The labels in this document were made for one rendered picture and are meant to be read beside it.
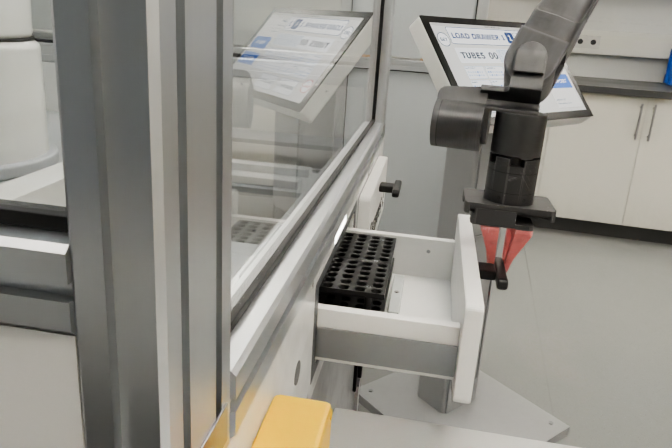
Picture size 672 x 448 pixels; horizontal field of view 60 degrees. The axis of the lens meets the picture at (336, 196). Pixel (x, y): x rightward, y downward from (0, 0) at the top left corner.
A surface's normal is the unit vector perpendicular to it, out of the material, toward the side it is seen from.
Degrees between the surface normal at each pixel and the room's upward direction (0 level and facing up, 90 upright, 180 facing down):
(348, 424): 0
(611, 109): 90
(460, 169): 90
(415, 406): 5
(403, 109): 90
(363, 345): 90
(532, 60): 61
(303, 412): 0
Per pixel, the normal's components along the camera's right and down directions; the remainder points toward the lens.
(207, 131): 0.98, 0.11
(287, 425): 0.06, -0.95
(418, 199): -0.24, 0.27
